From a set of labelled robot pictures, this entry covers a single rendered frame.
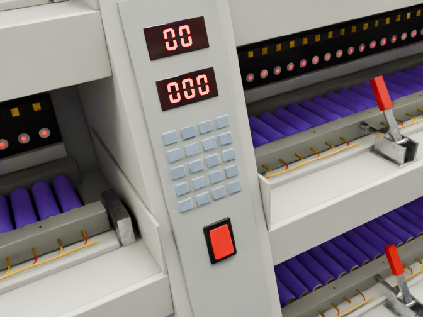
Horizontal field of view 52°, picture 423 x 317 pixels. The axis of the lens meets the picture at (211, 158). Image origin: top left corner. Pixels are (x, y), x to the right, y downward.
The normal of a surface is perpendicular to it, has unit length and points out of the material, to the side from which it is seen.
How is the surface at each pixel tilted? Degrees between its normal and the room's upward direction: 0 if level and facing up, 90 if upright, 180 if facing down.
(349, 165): 16
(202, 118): 90
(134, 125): 90
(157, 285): 105
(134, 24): 90
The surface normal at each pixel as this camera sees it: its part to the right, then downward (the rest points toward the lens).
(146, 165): 0.43, 0.19
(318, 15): 0.47, 0.43
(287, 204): -0.07, -0.85
